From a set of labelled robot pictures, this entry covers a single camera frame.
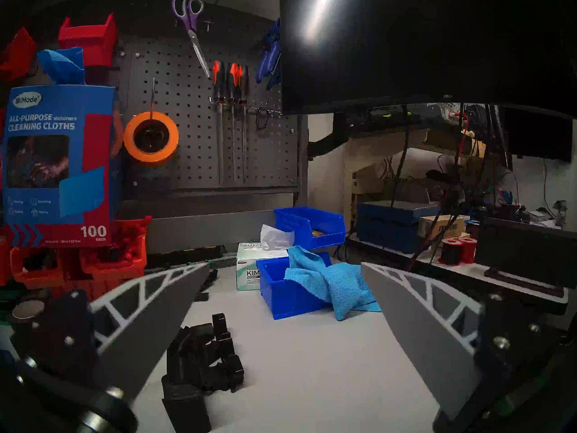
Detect small blue plastic bin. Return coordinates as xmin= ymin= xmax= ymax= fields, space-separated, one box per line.
xmin=256 ymin=252 xmax=334 ymax=321

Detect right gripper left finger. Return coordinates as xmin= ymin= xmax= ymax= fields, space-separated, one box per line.
xmin=11 ymin=263 xmax=210 ymax=401

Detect beige side desk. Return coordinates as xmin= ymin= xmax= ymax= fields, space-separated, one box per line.
xmin=347 ymin=236 xmax=569 ymax=315

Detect Kimtech tissue box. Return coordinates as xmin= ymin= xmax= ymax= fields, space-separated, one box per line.
xmin=236 ymin=224 xmax=296 ymax=291

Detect blue handled pliers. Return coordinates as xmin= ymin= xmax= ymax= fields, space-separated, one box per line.
xmin=256 ymin=18 xmax=282 ymax=91

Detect orange black screwdriver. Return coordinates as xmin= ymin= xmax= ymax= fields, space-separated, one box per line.
xmin=212 ymin=60 xmax=226 ymax=184
xmin=229 ymin=62 xmax=242 ymax=182

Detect small black wire spool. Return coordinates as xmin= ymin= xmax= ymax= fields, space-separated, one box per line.
xmin=440 ymin=238 xmax=463 ymax=266

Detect orange tape spool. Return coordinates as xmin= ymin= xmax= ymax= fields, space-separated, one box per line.
xmin=123 ymin=78 xmax=179 ymax=168

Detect black notched printed block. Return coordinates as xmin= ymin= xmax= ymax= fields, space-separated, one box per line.
xmin=161 ymin=313 xmax=245 ymax=433

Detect red bin with red parts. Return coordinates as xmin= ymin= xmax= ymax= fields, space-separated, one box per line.
xmin=81 ymin=216 xmax=152 ymax=281

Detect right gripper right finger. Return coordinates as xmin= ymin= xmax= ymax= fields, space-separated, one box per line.
xmin=360 ymin=262 xmax=562 ymax=421

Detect large black monitor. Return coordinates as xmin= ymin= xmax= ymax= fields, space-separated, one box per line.
xmin=279 ymin=0 xmax=577 ymax=119

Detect crumpled blue microfiber cloth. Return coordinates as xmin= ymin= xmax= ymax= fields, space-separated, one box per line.
xmin=284 ymin=246 xmax=382 ymax=321

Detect small black printed clip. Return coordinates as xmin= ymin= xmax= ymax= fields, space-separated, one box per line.
xmin=198 ymin=267 xmax=218 ymax=293

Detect large blue plastic bin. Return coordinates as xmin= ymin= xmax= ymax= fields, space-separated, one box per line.
xmin=274 ymin=207 xmax=347 ymax=251

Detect dark blue storage bin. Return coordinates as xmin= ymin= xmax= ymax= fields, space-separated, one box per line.
xmin=356 ymin=201 xmax=440 ymax=254

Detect blue cleaning cloths box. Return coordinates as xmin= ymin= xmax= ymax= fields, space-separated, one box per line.
xmin=2 ymin=85 xmax=122 ymax=249

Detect purple handled scissors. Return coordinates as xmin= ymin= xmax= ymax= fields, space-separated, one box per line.
xmin=171 ymin=0 xmax=211 ymax=78

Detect blue cloth tuft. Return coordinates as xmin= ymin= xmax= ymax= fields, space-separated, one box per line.
xmin=37 ymin=46 xmax=86 ymax=85

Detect black tape roll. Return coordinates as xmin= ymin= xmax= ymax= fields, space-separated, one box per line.
xmin=9 ymin=297 xmax=50 ymax=324

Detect black handled screwdriver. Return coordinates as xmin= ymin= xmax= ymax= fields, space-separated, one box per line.
xmin=241 ymin=66 xmax=250 ymax=181

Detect small cardboard box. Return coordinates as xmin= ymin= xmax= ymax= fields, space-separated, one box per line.
xmin=417 ymin=215 xmax=467 ymax=239

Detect red wall bin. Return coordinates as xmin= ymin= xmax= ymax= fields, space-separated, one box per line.
xmin=59 ymin=14 xmax=118 ymax=67
xmin=0 ymin=27 xmax=37 ymax=81

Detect dark pegboard wall panel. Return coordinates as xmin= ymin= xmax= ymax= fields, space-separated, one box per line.
xmin=27 ymin=0 xmax=309 ymax=207

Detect small dark monitor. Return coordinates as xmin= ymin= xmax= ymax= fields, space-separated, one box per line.
xmin=500 ymin=106 xmax=573 ymax=162

